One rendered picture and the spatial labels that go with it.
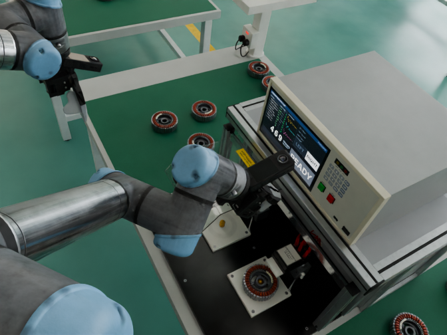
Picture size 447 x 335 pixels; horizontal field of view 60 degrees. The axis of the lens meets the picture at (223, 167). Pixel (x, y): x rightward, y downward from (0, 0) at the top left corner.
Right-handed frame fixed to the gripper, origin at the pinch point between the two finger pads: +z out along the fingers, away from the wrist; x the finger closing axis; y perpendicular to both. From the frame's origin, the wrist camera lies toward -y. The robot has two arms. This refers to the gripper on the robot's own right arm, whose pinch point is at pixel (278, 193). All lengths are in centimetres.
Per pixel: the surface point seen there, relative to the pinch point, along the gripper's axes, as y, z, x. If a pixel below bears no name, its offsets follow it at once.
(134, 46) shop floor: 48, 123, -240
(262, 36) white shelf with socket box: -28, 74, -103
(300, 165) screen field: -7.1, 11.3, -6.7
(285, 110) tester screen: -14.1, 3.9, -18.3
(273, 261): 19.3, 26.1, 4.5
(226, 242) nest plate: 30.4, 29.3, -11.5
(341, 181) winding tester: -12.9, 5.2, 5.9
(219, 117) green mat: 12, 52, -69
